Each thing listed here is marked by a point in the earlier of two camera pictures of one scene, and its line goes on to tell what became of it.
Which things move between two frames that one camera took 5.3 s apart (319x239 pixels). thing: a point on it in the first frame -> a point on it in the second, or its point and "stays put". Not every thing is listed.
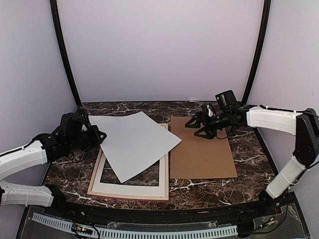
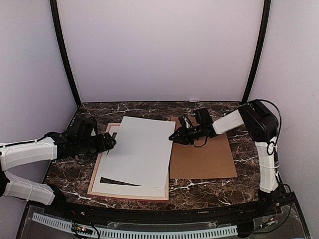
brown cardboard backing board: [194, 157] stays put
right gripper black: [210, 133] -> [183, 136]
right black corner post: [260, 52] stays put
